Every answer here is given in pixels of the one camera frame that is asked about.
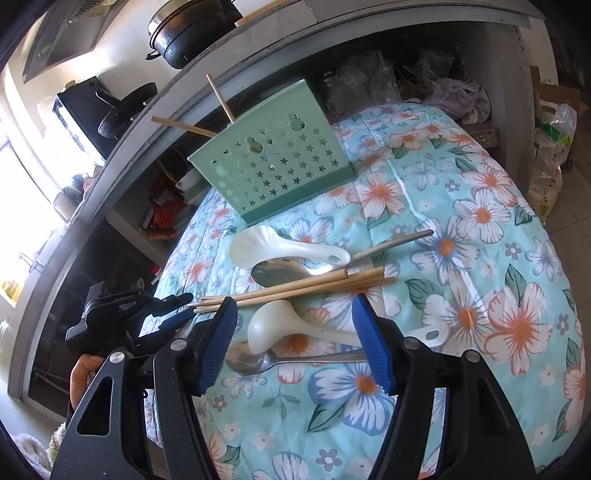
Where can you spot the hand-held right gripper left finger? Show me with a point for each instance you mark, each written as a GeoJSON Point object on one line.
{"type": "Point", "coordinates": [217, 344]}

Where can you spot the person's left hand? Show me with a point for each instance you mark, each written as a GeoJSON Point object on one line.
{"type": "Point", "coordinates": [83, 374]}

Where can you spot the white plastic spoon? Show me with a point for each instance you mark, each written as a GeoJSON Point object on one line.
{"type": "Point", "coordinates": [258, 249]}

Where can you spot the red snack packets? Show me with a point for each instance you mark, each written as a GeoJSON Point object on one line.
{"type": "Point", "coordinates": [164, 214]}

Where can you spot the large metal spoon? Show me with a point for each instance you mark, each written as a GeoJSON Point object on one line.
{"type": "Point", "coordinates": [281, 273]}

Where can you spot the window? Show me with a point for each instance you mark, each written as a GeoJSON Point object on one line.
{"type": "Point", "coordinates": [23, 194]}

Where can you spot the black splash board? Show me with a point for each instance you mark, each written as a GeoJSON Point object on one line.
{"type": "Point", "coordinates": [78, 115]}

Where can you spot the white plastic ladle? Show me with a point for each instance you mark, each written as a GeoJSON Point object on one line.
{"type": "Point", "coordinates": [268, 327]}

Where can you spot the wooden cutting board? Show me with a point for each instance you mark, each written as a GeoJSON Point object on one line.
{"type": "Point", "coordinates": [272, 11]}

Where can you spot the floral turquoise blanket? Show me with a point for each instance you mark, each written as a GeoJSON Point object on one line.
{"type": "Point", "coordinates": [461, 258]}

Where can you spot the black wok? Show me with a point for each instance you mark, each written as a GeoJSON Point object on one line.
{"type": "Point", "coordinates": [124, 113]}

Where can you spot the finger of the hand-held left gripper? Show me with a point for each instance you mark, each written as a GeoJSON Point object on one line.
{"type": "Point", "coordinates": [178, 322]}
{"type": "Point", "coordinates": [168, 303]}

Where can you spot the pink plastic bag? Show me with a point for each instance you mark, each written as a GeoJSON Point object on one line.
{"type": "Point", "coordinates": [461, 99]}

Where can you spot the clear plastic bags pile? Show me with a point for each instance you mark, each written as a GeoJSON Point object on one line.
{"type": "Point", "coordinates": [369, 78]}

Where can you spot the steel range hood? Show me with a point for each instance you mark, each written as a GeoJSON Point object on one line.
{"type": "Point", "coordinates": [64, 37]}

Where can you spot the white rice sack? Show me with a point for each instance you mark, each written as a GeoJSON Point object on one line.
{"type": "Point", "coordinates": [551, 152]}

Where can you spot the mint green star-perforated utensil holder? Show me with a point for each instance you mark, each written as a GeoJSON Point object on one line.
{"type": "Point", "coordinates": [277, 175]}

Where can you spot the black cooking pot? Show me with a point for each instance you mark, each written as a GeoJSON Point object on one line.
{"type": "Point", "coordinates": [194, 32]}

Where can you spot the cardboard box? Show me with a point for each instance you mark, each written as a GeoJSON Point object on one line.
{"type": "Point", "coordinates": [554, 90]}

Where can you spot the cream thermos jug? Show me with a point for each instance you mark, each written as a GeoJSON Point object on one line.
{"type": "Point", "coordinates": [64, 205]}

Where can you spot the stacked white bowls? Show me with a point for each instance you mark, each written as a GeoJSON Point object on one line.
{"type": "Point", "coordinates": [189, 187]}

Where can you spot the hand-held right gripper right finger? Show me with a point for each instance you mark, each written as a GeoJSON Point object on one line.
{"type": "Point", "coordinates": [371, 350]}

